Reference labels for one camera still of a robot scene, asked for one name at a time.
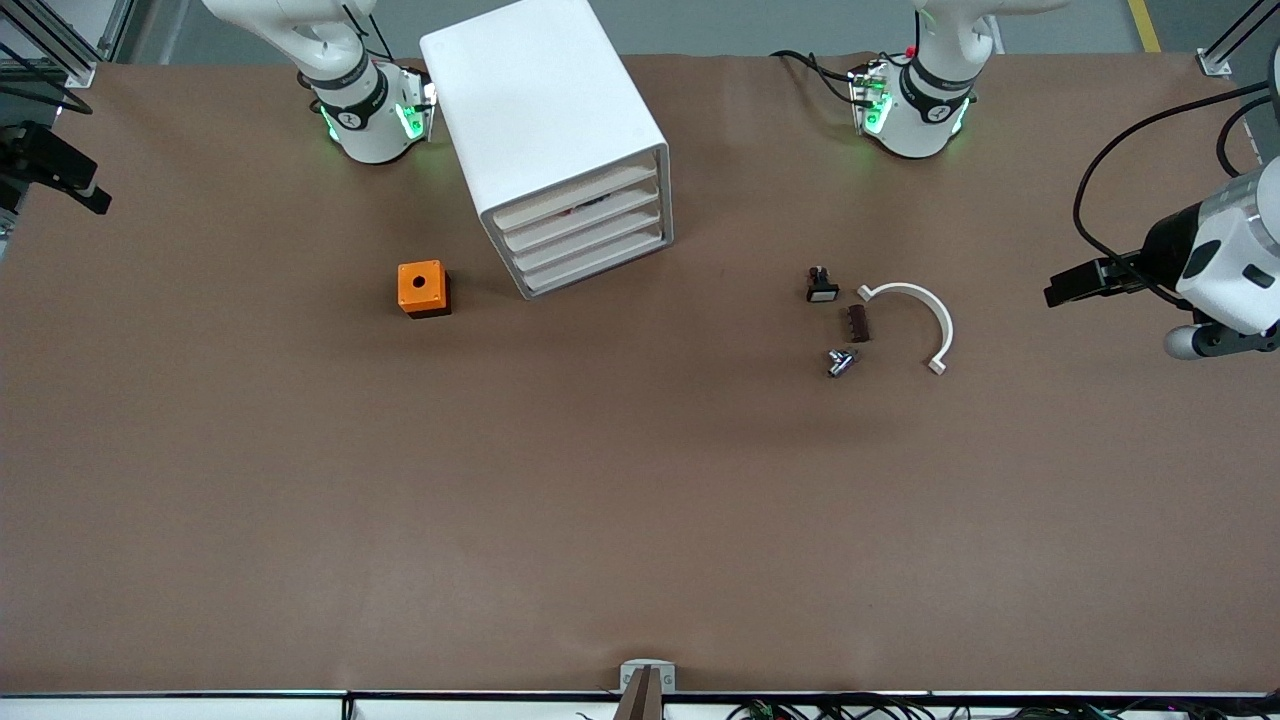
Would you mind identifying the white curved plastic bracket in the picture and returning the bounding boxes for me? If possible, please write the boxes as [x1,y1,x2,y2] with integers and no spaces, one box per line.
[857,282,955,377]

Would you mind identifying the tangled black cables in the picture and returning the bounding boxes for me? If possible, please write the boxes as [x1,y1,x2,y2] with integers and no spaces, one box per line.
[725,698,1280,720]

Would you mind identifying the grey metal bracket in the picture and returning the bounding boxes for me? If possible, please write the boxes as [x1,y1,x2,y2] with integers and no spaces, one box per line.
[620,659,677,694]

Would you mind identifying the dark brown post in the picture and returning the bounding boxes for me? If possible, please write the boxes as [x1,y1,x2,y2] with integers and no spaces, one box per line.
[612,665,664,720]

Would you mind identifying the white drawer cabinet shell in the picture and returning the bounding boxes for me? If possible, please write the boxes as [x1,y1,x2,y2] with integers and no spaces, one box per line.
[419,0,674,300]

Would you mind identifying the white plastic drawer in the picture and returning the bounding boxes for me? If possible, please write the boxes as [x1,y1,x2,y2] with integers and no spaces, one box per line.
[512,208,664,274]
[493,160,660,230]
[503,185,662,252]
[520,228,667,295]

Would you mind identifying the black base cable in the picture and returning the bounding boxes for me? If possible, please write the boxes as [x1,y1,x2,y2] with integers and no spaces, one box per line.
[770,48,869,107]

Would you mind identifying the aluminium frame profile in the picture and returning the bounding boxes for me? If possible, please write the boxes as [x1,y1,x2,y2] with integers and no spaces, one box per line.
[0,0,136,89]
[1200,0,1280,77]

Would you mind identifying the orange box with hole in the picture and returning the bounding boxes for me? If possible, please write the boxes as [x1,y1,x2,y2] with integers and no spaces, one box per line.
[397,260,452,320]

